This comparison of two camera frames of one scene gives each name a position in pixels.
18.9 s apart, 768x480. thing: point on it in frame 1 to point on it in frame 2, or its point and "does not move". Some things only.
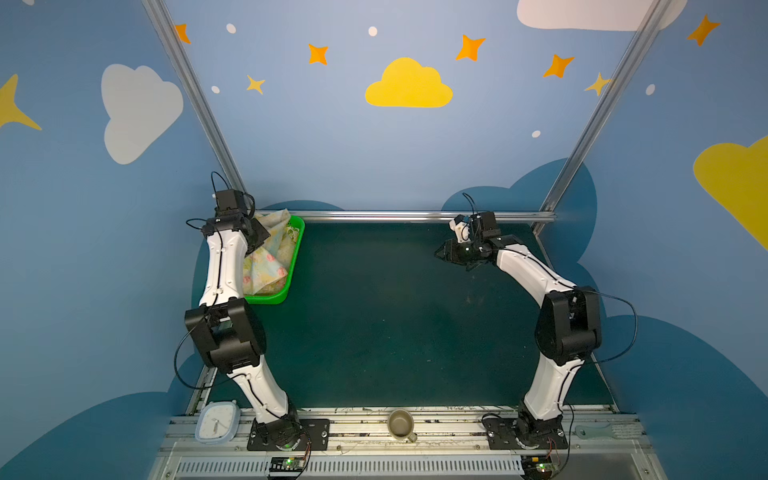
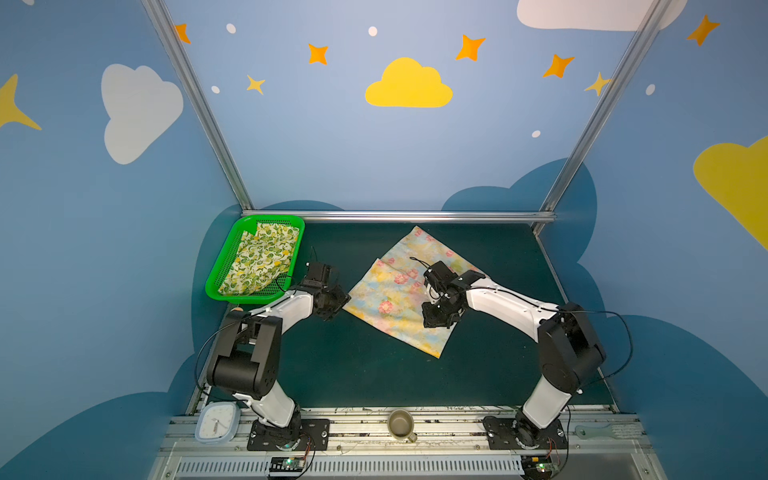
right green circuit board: x=536 y=467 does not move
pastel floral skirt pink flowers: x=266 y=268 to x=393 y=291
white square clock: x=218 y=423 does not move
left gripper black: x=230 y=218 to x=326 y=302
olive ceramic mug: x=401 y=425 does not move
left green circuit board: x=286 y=464 does not move
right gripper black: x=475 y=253 to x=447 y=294
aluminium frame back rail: x=420 y=217 does not move
